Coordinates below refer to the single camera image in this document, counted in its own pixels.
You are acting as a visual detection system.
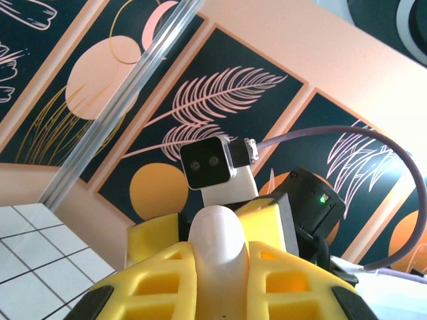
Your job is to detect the aluminium frame post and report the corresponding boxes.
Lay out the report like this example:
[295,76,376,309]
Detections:
[37,0,203,211]

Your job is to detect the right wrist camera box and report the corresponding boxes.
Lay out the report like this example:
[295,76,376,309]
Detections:
[179,135,238,191]

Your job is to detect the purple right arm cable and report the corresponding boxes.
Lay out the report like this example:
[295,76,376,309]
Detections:
[230,125,427,281]

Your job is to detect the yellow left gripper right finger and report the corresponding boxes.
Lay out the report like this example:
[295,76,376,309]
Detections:
[248,239,380,320]

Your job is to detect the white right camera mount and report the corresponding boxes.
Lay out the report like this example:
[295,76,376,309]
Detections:
[199,165,260,206]

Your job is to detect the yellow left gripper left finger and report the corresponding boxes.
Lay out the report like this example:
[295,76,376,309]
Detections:
[68,241,200,320]

